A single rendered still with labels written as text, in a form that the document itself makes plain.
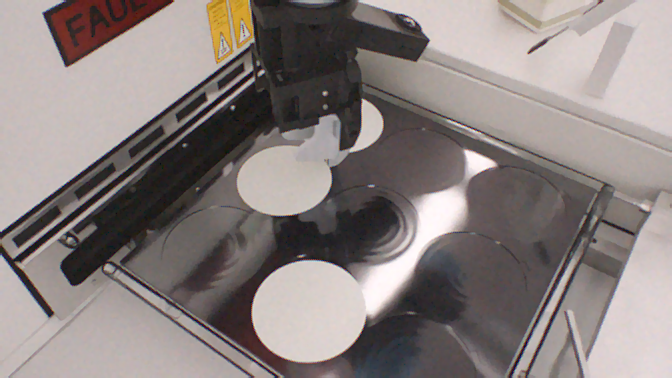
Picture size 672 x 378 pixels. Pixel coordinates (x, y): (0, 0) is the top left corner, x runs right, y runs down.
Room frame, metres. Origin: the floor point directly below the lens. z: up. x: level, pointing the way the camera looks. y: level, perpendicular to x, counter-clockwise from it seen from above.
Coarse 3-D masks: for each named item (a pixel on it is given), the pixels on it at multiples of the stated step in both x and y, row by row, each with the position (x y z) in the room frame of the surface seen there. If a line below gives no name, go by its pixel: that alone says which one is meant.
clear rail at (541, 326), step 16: (608, 192) 0.38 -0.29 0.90; (592, 208) 0.37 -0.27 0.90; (592, 224) 0.34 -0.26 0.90; (576, 240) 0.33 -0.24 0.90; (576, 256) 0.31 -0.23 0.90; (560, 272) 0.29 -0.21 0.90; (576, 272) 0.29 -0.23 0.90; (560, 288) 0.27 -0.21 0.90; (544, 304) 0.26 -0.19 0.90; (560, 304) 0.26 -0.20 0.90; (544, 320) 0.24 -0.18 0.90; (528, 336) 0.23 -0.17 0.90; (544, 336) 0.22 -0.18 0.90; (528, 352) 0.21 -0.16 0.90; (512, 368) 0.20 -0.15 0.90; (528, 368) 0.20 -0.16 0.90
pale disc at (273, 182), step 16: (256, 160) 0.43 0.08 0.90; (272, 160) 0.43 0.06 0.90; (288, 160) 0.43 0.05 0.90; (320, 160) 0.43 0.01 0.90; (240, 176) 0.41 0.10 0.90; (256, 176) 0.41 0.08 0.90; (272, 176) 0.41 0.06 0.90; (288, 176) 0.41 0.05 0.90; (304, 176) 0.41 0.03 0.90; (320, 176) 0.41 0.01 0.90; (240, 192) 0.39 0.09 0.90; (256, 192) 0.39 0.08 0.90; (272, 192) 0.39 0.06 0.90; (288, 192) 0.39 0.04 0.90; (304, 192) 0.39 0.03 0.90; (320, 192) 0.39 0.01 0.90; (256, 208) 0.37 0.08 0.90; (272, 208) 0.37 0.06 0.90; (288, 208) 0.37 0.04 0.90; (304, 208) 0.37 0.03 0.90
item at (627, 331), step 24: (648, 240) 0.34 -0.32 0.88; (624, 264) 0.32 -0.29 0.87; (648, 264) 0.31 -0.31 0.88; (624, 288) 0.28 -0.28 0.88; (648, 288) 0.28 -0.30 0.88; (624, 312) 0.26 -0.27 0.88; (648, 312) 0.26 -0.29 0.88; (600, 336) 0.24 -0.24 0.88; (624, 336) 0.24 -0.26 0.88; (648, 336) 0.24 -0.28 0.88; (600, 360) 0.21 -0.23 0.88; (624, 360) 0.21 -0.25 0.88; (648, 360) 0.21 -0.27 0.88
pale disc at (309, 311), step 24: (312, 264) 0.30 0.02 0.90; (264, 288) 0.27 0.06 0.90; (288, 288) 0.27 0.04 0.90; (312, 288) 0.27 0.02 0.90; (336, 288) 0.27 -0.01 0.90; (360, 288) 0.27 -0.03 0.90; (264, 312) 0.25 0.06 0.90; (288, 312) 0.25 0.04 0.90; (312, 312) 0.25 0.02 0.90; (336, 312) 0.25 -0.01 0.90; (360, 312) 0.25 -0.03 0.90; (264, 336) 0.22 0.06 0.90; (288, 336) 0.22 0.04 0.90; (312, 336) 0.22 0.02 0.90; (336, 336) 0.22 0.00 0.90; (312, 360) 0.20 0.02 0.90
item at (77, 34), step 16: (80, 0) 0.39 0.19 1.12; (96, 0) 0.40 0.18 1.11; (112, 0) 0.41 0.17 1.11; (128, 0) 0.42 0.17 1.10; (144, 0) 0.44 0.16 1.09; (160, 0) 0.45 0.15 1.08; (64, 16) 0.38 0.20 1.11; (80, 16) 0.39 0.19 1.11; (96, 16) 0.40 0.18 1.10; (112, 16) 0.41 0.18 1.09; (128, 16) 0.42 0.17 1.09; (64, 32) 0.37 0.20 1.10; (80, 32) 0.38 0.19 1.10; (96, 32) 0.39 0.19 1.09; (112, 32) 0.40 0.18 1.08; (64, 48) 0.37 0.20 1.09; (80, 48) 0.38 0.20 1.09
